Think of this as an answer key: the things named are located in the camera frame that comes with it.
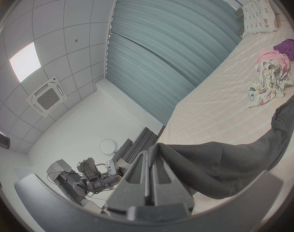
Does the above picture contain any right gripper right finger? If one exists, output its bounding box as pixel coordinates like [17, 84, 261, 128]
[151, 157, 194, 212]

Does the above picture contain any black T-shirt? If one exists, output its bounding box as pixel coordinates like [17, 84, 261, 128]
[147, 94, 294, 200]

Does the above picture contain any grey bedside table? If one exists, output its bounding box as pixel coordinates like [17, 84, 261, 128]
[235, 7, 245, 36]

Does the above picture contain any white printed garment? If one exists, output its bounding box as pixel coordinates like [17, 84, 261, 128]
[247, 60, 294, 109]

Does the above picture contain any round white framed mirror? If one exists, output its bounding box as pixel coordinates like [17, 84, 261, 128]
[100, 138, 117, 155]

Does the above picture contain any dark grey chest of drawers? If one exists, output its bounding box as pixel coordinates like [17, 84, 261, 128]
[134, 127, 160, 154]

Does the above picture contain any white printed pillow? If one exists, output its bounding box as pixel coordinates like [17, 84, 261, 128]
[241, 0, 279, 36]

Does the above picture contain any pink garment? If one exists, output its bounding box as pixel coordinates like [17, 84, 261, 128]
[258, 48, 291, 73]

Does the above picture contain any purple garment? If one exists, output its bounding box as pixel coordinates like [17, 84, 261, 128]
[273, 39, 294, 62]

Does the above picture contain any dark grey dressing table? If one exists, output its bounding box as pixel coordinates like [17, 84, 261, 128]
[113, 138, 138, 165]

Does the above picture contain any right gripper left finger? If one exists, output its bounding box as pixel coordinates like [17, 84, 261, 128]
[106, 151, 148, 212]

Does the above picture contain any bed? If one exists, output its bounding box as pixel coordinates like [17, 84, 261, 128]
[159, 0, 294, 215]

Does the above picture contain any white ceiling air conditioner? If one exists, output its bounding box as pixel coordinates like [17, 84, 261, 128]
[26, 76, 68, 117]

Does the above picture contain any square ceiling light panel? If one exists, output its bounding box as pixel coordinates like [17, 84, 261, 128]
[9, 43, 42, 83]

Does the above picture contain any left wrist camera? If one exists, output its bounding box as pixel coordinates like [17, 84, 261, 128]
[105, 160, 119, 176]

